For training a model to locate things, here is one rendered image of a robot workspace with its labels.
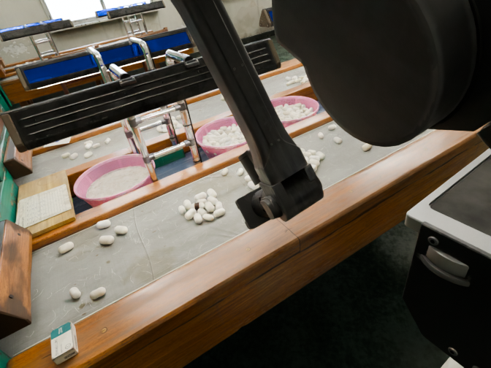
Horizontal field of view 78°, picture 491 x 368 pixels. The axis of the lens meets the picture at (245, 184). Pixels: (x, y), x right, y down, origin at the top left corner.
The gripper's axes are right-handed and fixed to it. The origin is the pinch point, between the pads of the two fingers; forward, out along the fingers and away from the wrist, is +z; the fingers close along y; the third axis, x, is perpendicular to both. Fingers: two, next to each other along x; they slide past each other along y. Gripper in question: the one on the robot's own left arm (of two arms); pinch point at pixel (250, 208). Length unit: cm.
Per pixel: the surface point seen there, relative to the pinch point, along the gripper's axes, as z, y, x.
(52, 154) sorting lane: 77, 42, -57
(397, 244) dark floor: 66, -85, 54
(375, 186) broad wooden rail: -1.3, -32.4, 9.6
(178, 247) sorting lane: 11.7, 17.1, 0.6
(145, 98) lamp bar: -1.0, 10.7, -31.7
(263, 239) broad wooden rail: 0.4, 0.5, 7.4
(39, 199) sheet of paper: 42, 46, -31
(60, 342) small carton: -1.3, 42.8, 5.3
